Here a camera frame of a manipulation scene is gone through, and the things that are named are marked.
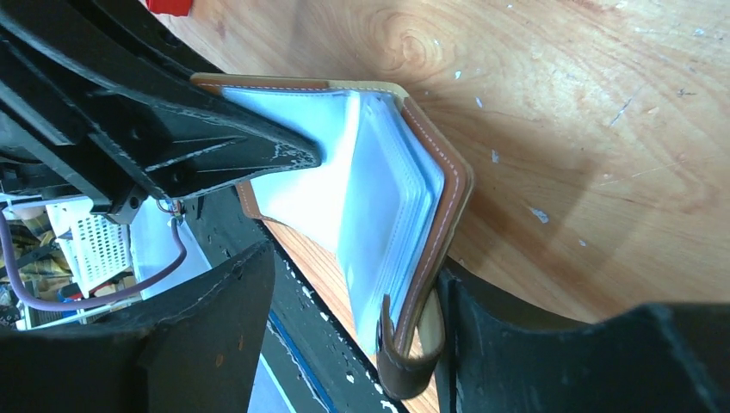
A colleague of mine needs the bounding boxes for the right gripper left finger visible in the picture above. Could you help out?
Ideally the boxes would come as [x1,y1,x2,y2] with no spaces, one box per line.
[1,242,275,412]

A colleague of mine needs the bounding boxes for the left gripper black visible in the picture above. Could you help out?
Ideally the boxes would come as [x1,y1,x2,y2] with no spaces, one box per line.
[0,0,324,225]

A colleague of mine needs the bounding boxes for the brown leather card holder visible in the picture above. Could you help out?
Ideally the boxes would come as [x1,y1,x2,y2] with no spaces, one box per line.
[192,73,474,400]

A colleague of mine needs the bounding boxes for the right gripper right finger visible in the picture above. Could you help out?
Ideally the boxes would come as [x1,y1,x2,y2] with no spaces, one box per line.
[436,268,729,412]

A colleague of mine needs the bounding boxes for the white perforated basket background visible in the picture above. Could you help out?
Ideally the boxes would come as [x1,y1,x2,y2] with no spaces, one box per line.
[46,198,132,298]

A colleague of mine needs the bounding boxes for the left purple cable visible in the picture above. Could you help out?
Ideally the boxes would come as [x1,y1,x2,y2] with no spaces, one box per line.
[0,199,189,312]

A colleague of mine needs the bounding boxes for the red plastic block tray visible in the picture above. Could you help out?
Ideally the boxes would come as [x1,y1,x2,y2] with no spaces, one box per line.
[145,0,194,17]

